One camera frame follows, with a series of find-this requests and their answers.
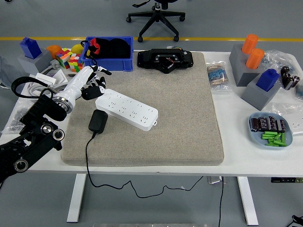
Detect white table leg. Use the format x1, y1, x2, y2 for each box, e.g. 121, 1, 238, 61
237, 176, 259, 226
66, 174, 87, 223

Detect black office chair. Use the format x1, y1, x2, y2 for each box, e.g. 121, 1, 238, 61
125, 0, 186, 43

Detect clear bag of resistors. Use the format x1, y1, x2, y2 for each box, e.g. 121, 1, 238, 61
205, 61, 232, 92

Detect white socket panel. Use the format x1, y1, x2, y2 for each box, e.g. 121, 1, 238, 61
289, 117, 303, 135

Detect white power strip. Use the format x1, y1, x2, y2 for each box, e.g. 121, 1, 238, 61
95, 88, 159, 132

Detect light blue plate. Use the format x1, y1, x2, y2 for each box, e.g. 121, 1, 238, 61
248, 112, 294, 150

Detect black hanging cable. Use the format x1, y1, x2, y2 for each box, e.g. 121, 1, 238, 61
217, 176, 225, 227

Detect grey double-slot holder block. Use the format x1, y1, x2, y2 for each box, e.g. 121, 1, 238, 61
229, 44, 266, 87

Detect yellow ball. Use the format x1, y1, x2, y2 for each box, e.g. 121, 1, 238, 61
71, 44, 84, 55

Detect flat clear plastic bag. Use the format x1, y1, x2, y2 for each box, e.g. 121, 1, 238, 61
271, 103, 303, 136

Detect thin black adapter cord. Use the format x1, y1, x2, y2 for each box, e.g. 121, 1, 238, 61
84, 132, 205, 199

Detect black mechanical device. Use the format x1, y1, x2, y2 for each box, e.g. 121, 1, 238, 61
137, 48, 194, 74

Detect black pouch red lining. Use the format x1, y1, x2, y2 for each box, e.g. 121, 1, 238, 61
80, 37, 112, 66

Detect blue plastic bin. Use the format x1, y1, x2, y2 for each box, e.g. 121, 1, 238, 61
80, 36, 134, 72

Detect black table height controller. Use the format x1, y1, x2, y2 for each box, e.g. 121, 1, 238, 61
271, 177, 303, 184

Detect clear bag blue parts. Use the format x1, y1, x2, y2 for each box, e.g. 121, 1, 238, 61
294, 81, 303, 101

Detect small white box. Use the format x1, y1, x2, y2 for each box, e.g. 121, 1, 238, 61
35, 72, 57, 86

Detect black round pouch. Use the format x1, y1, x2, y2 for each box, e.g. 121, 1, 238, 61
107, 37, 132, 59

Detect blue house-shaped block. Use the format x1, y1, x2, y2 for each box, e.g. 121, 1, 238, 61
256, 68, 281, 92
19, 37, 43, 60

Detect grey power strip cable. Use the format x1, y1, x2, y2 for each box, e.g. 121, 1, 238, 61
26, 66, 71, 100

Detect orange cylinder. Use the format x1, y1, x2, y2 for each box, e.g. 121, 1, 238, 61
245, 48, 265, 70
241, 34, 259, 55

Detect crumpled clear plastic bag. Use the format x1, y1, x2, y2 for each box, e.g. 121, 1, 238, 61
261, 49, 300, 71

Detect grey metal bracket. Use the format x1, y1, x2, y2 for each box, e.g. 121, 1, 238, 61
207, 176, 227, 184

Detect grey single-slot holder block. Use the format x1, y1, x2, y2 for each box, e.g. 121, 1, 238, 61
241, 75, 282, 111
17, 48, 53, 76

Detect black plug adapter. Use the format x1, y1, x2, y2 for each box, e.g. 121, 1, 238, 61
88, 109, 109, 135

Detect white card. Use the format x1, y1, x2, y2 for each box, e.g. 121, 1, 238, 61
46, 69, 68, 83

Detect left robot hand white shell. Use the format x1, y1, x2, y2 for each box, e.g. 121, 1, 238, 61
53, 65, 112, 103

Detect clear bag of screws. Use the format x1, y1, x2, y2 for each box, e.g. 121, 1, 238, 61
1, 98, 33, 135

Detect colourful puzzle cube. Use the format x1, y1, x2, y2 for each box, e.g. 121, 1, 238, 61
68, 53, 85, 73
55, 48, 73, 70

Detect grey-brown mat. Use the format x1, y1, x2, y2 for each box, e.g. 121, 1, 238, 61
61, 52, 225, 167

